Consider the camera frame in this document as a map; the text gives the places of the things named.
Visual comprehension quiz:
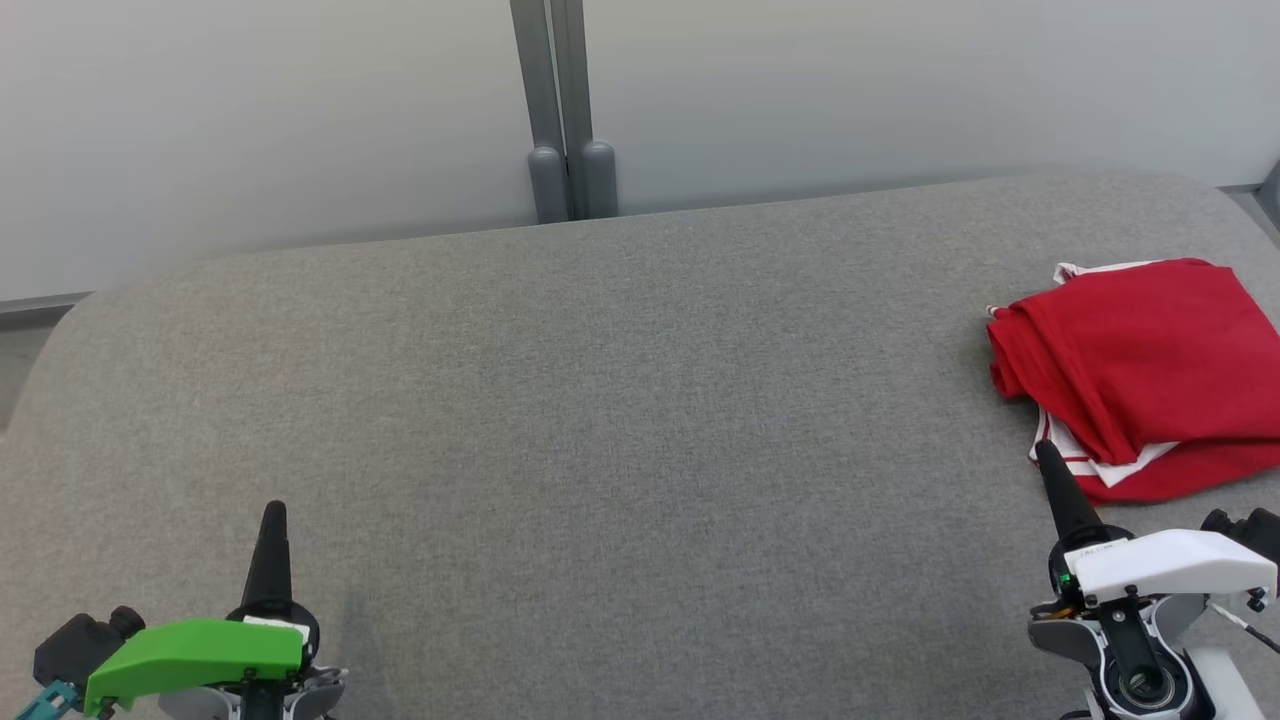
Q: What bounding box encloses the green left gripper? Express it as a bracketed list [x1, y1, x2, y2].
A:
[84, 500, 323, 717]

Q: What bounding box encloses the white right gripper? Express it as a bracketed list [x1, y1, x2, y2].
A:
[1034, 440, 1280, 613]

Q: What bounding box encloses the red Bulls basketball jersey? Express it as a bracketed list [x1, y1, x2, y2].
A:
[985, 257, 1280, 505]

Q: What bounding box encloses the black right camera cable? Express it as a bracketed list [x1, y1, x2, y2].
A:
[1204, 598, 1280, 657]

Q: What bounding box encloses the teal left camera connector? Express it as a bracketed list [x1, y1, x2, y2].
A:
[12, 680, 83, 720]

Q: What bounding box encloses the grey wall baseboard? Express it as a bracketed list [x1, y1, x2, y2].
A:
[0, 291, 93, 329]

